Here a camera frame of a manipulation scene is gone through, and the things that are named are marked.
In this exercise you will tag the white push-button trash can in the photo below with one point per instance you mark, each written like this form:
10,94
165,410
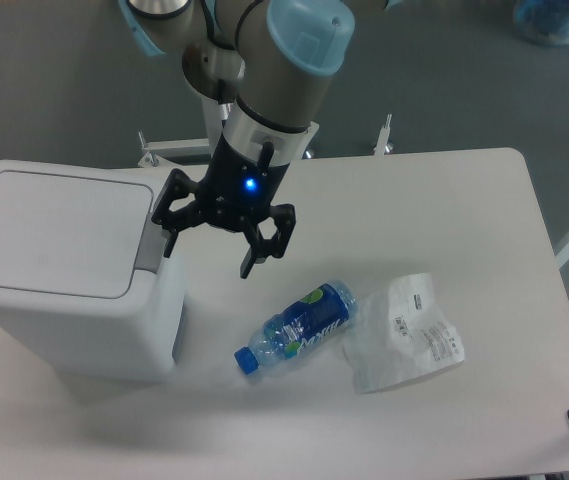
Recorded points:
84,280

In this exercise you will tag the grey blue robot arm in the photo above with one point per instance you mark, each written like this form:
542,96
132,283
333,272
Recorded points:
272,63

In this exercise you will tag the blue plastic bag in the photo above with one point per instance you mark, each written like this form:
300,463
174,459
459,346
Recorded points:
544,23

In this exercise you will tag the blue label plastic bottle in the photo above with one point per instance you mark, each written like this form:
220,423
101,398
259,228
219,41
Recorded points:
299,328

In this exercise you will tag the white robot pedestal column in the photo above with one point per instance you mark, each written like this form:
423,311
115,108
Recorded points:
213,72

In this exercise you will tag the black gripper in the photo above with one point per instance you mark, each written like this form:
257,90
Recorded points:
239,190

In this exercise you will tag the white metal base frame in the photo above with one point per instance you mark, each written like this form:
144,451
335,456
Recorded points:
244,136

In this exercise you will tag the clear plastic wrapper bag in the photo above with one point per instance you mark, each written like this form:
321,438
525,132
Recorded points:
400,335

